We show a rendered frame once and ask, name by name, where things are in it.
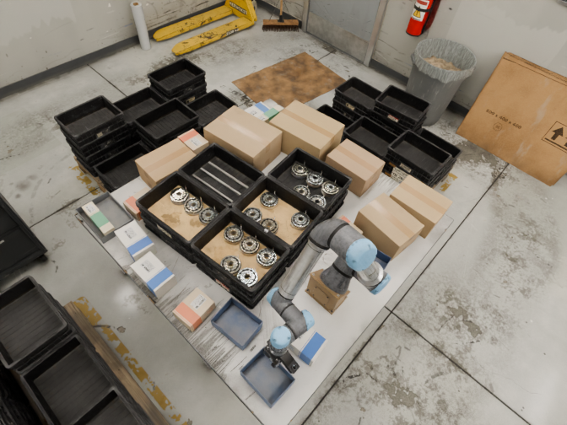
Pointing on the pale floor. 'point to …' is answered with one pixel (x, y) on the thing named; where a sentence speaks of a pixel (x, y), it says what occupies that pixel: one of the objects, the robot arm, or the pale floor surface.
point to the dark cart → (16, 241)
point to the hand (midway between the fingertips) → (278, 363)
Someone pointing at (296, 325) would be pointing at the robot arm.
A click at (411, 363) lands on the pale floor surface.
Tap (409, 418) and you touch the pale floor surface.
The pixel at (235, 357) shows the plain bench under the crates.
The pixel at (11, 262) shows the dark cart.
